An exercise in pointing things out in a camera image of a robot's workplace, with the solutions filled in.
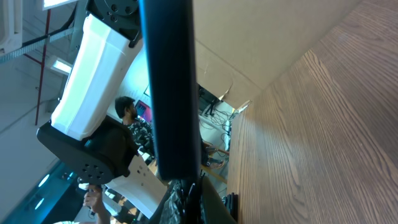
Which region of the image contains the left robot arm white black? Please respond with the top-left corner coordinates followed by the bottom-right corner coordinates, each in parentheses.
top-left (37, 0), bottom-right (167, 218)

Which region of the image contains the smartphone with light blue screen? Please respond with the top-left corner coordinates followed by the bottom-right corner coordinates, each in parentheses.
top-left (139, 0), bottom-right (201, 180)

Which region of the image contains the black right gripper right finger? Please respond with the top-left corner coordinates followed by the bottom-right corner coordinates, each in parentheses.
top-left (201, 176), bottom-right (238, 224)

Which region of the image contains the red monitor in background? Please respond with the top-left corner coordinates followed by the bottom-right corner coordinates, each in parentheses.
top-left (135, 100), bottom-right (152, 123)

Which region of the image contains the red ceiling pipe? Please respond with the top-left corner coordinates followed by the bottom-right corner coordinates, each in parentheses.
top-left (24, 9), bottom-right (51, 125)

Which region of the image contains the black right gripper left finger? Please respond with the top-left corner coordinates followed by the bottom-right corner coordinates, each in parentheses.
top-left (149, 180), bottom-right (190, 224)

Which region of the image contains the bare hand in background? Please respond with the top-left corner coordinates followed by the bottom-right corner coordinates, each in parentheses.
top-left (83, 185), bottom-right (110, 220)

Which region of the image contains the man in patterned shirt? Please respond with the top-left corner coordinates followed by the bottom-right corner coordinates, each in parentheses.
top-left (114, 96), bottom-right (155, 159)

